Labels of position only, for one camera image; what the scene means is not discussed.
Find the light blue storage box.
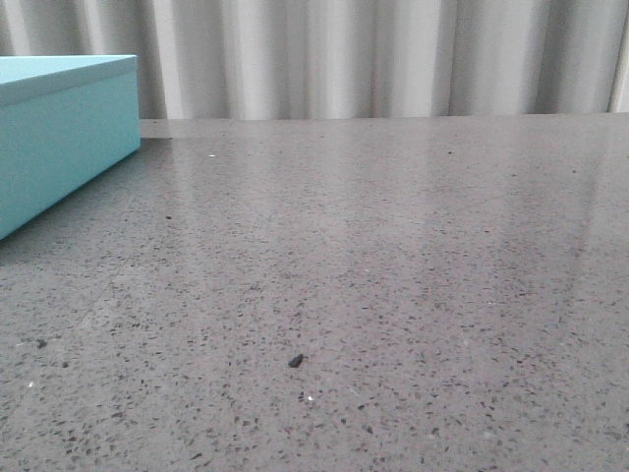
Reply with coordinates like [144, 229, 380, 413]
[1, 55, 141, 236]

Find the white pleated curtain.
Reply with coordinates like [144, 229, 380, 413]
[1, 1, 628, 120]

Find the small black debris piece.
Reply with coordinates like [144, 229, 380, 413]
[288, 354, 304, 368]

